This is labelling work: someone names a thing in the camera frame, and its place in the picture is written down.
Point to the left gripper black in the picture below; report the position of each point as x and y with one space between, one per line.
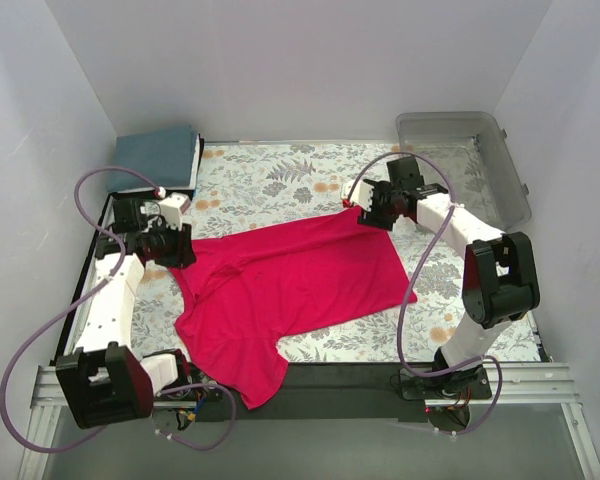
181 247

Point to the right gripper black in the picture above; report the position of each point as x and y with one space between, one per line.
372 206

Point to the red t-shirt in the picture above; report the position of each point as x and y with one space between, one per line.
246 291

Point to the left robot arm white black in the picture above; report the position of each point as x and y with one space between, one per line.
103 380

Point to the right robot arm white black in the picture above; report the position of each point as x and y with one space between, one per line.
500 284

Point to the clear plastic bin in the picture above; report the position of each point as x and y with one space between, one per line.
470 148

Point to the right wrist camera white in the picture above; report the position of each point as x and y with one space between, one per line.
360 194

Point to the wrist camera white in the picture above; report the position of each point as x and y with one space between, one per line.
360 194
172 209

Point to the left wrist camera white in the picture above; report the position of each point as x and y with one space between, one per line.
172 209

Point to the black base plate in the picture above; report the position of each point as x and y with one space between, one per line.
330 391

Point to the aluminium frame rail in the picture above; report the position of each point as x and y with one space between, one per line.
339 421

